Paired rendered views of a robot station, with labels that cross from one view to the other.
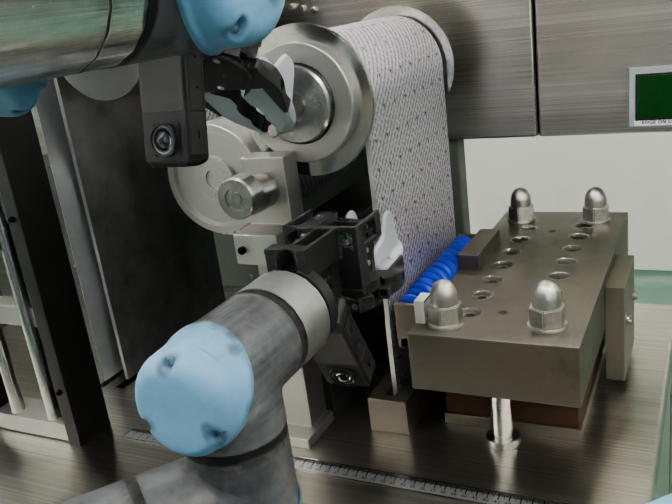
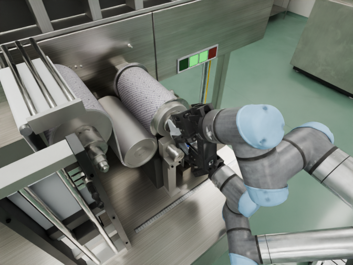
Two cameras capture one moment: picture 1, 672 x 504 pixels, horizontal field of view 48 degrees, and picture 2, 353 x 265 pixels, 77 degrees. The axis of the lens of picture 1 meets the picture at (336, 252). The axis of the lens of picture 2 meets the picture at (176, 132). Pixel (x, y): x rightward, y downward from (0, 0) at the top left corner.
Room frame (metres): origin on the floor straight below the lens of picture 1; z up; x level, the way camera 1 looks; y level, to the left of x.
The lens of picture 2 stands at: (0.51, 0.46, 1.73)
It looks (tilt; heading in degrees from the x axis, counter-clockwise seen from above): 47 degrees down; 295
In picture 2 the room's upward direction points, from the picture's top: straight up
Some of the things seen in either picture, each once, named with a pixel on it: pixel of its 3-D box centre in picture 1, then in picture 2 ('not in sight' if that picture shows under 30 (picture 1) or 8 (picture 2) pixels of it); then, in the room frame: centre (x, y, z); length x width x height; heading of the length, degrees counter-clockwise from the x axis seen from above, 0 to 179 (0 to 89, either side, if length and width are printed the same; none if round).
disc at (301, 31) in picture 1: (305, 101); (170, 118); (0.74, 0.01, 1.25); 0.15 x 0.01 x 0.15; 62
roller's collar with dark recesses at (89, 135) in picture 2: not in sight; (89, 143); (0.84, 0.24, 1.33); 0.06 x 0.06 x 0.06; 62
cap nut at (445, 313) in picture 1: (444, 301); not in sight; (0.67, -0.10, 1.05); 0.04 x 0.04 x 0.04
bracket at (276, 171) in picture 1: (280, 304); (170, 170); (0.72, 0.06, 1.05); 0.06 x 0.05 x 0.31; 152
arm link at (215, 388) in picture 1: (223, 373); (241, 195); (0.47, 0.09, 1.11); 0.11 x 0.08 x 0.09; 152
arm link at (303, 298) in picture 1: (275, 321); (222, 177); (0.54, 0.05, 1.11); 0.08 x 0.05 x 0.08; 62
